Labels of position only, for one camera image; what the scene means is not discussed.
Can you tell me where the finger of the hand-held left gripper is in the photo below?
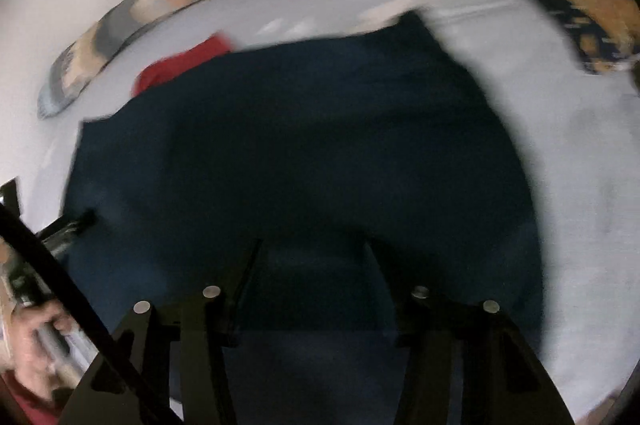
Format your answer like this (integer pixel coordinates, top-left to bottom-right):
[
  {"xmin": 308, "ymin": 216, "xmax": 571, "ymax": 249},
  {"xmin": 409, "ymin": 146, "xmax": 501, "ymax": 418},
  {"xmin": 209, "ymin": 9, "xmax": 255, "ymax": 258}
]
[{"xmin": 35, "ymin": 208, "xmax": 98, "ymax": 251}]

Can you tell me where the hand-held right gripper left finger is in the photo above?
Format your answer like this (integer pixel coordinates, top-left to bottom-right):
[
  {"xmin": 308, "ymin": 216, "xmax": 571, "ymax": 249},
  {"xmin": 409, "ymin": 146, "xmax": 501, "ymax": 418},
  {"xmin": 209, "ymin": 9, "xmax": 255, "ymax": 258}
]
[{"xmin": 60, "ymin": 237, "xmax": 264, "ymax": 425}]

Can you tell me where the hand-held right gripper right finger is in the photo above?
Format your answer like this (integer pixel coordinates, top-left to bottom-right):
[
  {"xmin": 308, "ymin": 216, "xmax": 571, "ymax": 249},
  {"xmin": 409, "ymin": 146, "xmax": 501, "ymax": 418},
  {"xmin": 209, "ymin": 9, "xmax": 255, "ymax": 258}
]
[{"xmin": 365, "ymin": 239, "xmax": 576, "ymax": 425}]

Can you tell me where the navy blue garment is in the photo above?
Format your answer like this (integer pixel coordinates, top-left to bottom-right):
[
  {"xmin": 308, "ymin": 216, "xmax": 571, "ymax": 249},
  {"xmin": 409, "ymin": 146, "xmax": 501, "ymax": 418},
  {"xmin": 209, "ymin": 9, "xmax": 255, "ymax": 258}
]
[{"xmin": 60, "ymin": 10, "xmax": 548, "ymax": 425}]

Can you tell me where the person's left forearm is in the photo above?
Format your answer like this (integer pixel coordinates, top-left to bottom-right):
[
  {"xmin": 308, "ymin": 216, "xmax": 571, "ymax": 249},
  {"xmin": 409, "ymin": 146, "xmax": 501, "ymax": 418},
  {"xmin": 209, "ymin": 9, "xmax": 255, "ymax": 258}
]
[{"xmin": 0, "ymin": 385, "xmax": 61, "ymax": 425}]

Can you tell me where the person's left hand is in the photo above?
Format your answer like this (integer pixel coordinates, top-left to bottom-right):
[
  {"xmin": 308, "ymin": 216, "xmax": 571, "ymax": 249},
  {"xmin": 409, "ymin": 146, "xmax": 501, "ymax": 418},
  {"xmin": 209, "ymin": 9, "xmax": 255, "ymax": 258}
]
[{"xmin": 0, "ymin": 301, "xmax": 75, "ymax": 406}]

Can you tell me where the red cloth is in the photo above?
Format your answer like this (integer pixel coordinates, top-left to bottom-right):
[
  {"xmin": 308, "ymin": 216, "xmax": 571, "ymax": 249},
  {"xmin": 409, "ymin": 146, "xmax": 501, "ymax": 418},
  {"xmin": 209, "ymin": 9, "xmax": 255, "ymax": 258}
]
[{"xmin": 131, "ymin": 32, "xmax": 236, "ymax": 98}]

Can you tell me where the light blue cloud print blanket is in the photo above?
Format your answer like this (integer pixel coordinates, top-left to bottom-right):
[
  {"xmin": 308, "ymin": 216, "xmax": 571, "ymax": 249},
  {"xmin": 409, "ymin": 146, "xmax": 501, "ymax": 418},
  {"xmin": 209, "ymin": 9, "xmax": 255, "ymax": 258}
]
[{"xmin": 0, "ymin": 0, "xmax": 640, "ymax": 425}]

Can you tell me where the navy orange patterned cloth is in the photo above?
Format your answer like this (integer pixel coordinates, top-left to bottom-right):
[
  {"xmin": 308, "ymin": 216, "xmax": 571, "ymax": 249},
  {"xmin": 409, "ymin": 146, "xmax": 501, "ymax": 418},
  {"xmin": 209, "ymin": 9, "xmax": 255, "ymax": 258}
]
[{"xmin": 465, "ymin": 0, "xmax": 640, "ymax": 98}]

